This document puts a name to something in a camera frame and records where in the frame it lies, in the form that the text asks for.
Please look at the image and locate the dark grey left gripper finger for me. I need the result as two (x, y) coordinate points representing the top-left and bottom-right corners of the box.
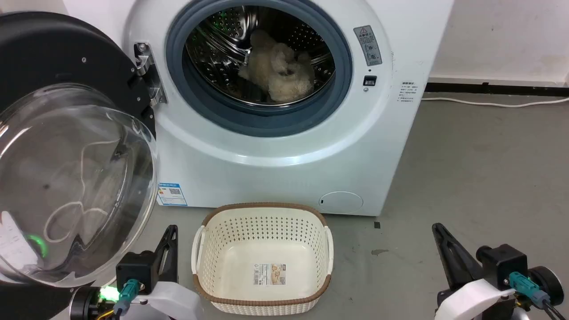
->
(152, 224), (179, 285)

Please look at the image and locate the black baseboard strip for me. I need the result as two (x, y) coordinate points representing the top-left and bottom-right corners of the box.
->
(424, 82), (569, 98)

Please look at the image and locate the round white filter cover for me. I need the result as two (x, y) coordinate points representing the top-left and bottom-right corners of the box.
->
(318, 191), (364, 215)

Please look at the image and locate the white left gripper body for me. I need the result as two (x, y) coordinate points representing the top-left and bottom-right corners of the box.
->
(128, 280), (206, 320)

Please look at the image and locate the stainless steel drum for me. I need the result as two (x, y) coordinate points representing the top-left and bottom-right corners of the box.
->
(184, 5), (337, 108)

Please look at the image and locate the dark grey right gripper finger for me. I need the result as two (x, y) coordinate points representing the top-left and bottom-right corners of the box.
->
(432, 223), (484, 290)

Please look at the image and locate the small printed text sticker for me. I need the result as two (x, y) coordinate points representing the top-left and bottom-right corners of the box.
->
(397, 80), (419, 104)

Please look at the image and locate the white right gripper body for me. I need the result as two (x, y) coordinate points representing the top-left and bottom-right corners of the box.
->
(436, 278), (517, 320)

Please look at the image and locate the cream plastic laundry basket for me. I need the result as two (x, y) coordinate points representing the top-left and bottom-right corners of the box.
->
(191, 202), (334, 316)

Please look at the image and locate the white front-load washing machine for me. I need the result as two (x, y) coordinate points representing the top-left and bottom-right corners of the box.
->
(62, 0), (455, 217)

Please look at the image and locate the grey warning label sticker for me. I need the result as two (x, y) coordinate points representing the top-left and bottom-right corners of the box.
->
(353, 25), (383, 67)

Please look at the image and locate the beige plush toy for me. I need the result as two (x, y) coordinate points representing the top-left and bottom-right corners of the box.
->
(238, 29), (317, 103)

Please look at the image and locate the white floor cable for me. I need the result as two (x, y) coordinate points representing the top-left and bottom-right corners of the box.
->
(421, 96), (569, 109)

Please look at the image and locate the teal left camera cable connector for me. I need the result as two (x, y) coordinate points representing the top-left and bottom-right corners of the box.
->
(113, 279), (141, 312)

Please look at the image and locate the teal right camera cable connector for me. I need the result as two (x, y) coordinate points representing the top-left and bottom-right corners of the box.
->
(508, 272), (552, 308)

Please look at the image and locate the black washing machine door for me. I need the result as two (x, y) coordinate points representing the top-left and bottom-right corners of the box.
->
(0, 11), (160, 308)

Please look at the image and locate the blue energy label sticker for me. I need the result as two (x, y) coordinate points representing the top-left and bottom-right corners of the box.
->
(156, 182), (188, 207)

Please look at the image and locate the basket product label sticker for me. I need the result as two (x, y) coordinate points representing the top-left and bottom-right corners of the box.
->
(253, 263), (287, 287)

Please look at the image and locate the teal camera cable connector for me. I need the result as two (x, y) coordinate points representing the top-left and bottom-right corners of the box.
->
(113, 279), (141, 312)
(508, 272), (552, 308)

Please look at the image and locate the metal door hinge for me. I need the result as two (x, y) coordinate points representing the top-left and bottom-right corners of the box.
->
(133, 42), (168, 106)

